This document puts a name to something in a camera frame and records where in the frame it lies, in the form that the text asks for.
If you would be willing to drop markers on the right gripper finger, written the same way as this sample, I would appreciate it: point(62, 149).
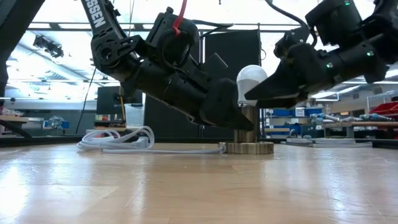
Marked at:
point(280, 102)
point(276, 84)

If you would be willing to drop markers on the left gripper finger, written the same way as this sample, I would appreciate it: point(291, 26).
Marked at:
point(241, 123)

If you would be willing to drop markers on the brass lamp socket base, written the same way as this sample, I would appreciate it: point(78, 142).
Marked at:
point(248, 147)

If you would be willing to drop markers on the white lightbulb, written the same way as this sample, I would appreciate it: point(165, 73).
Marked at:
point(250, 77)

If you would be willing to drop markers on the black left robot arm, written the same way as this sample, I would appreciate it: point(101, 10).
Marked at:
point(109, 49)

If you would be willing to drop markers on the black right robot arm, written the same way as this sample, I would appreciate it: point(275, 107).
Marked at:
point(357, 53)

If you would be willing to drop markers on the blue storage bin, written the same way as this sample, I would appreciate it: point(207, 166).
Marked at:
point(281, 112)
point(62, 124)
point(314, 111)

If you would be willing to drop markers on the grey blue tool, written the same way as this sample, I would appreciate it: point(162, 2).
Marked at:
point(373, 116)
point(326, 117)

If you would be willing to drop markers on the hard drive in antistatic bag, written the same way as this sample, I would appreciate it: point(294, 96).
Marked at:
point(326, 142)

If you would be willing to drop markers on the wooden workbench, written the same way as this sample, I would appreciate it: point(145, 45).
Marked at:
point(357, 124)

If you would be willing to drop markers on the red storage bin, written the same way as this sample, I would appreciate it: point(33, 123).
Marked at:
point(387, 109)

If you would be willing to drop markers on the clear plastic bin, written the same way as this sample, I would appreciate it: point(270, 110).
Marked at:
point(134, 118)

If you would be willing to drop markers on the black monitor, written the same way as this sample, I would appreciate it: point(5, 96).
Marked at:
point(107, 99)

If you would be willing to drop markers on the black ceiling track light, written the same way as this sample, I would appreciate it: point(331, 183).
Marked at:
point(48, 46)

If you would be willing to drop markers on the wooden table with black leg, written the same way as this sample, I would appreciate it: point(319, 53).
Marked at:
point(12, 119)

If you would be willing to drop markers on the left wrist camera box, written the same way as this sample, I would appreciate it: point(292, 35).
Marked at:
point(216, 67)

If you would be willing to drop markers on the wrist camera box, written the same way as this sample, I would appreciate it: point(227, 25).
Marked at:
point(290, 39)
point(216, 67)

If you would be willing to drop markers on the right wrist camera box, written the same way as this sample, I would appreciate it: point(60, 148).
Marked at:
point(290, 39)

